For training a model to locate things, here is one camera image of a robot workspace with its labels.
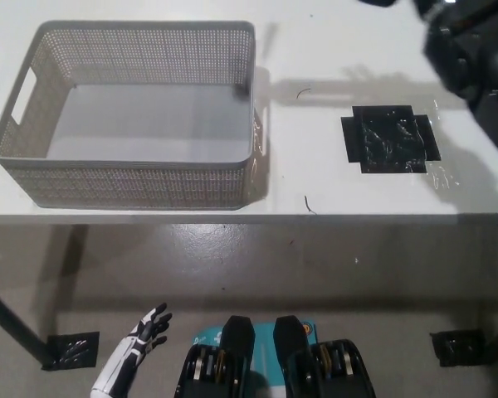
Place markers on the black right robot body block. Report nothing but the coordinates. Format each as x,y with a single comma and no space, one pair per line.
299,365

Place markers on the black tape patch on table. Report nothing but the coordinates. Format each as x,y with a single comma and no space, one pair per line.
390,141

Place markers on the black metal table leg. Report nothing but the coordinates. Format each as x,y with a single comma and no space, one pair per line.
12,327

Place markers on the grey perforated rectangular basket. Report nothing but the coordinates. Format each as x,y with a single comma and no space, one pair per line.
141,186

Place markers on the black left robot body block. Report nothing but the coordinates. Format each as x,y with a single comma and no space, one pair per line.
236,365

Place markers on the black robot body block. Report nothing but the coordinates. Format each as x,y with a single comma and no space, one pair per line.
299,365
236,365

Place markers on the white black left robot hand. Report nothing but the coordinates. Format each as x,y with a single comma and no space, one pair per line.
133,348

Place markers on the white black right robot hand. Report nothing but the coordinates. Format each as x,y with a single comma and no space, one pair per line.
435,10

